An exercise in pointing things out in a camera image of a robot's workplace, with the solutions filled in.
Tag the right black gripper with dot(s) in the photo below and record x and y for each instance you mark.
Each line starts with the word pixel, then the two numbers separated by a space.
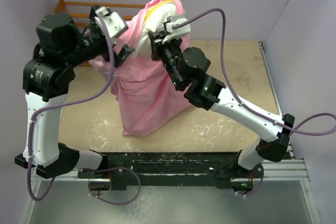
pixel 157 45

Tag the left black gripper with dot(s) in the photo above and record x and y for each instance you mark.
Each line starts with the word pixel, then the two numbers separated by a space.
pixel 93 25

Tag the white yellow pillow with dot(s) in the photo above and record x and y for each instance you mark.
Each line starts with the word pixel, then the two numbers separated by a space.
pixel 153 23

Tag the pink satin pillowcase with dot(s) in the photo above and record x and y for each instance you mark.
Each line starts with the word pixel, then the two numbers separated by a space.
pixel 145 93

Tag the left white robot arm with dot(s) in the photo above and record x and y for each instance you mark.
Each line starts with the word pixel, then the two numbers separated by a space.
pixel 46 79

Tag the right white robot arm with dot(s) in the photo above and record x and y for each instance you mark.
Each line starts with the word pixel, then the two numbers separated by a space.
pixel 187 70

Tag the wooden shelf rack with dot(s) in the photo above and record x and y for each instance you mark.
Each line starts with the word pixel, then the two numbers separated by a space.
pixel 80 11

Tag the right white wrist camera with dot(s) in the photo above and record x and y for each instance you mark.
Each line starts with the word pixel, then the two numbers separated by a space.
pixel 174 28

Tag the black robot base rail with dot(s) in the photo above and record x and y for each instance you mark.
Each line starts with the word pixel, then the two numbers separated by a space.
pixel 212 169

